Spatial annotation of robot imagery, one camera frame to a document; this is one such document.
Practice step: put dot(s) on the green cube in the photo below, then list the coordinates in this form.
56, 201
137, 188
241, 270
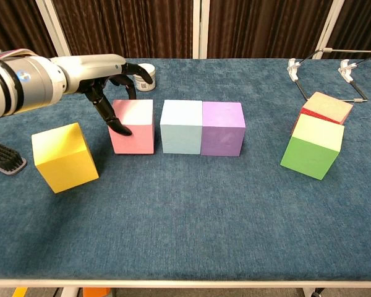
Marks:
309, 154

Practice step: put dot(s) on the purple cube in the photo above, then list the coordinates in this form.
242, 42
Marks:
222, 136

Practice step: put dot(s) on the pink cube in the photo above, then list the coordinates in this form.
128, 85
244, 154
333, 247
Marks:
139, 139

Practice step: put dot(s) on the light blue cube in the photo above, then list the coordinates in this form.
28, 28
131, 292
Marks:
180, 136

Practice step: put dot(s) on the red orange cube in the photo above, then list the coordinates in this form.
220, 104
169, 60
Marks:
327, 106

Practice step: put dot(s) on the grey brush black bristles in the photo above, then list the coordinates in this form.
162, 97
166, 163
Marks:
6, 157

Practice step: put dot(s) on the brown curtain partition panel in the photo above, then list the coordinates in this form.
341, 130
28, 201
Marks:
361, 24
12, 24
266, 24
126, 24

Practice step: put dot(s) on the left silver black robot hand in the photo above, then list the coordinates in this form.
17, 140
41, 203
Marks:
89, 69

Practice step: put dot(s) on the blue table mat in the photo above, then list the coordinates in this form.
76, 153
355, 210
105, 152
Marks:
185, 216

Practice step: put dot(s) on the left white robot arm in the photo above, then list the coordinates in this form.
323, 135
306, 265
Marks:
18, 86

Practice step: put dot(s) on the small white jar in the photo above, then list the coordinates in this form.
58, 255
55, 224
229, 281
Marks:
143, 86

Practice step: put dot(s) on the yellow cube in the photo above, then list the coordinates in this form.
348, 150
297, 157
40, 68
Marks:
65, 164

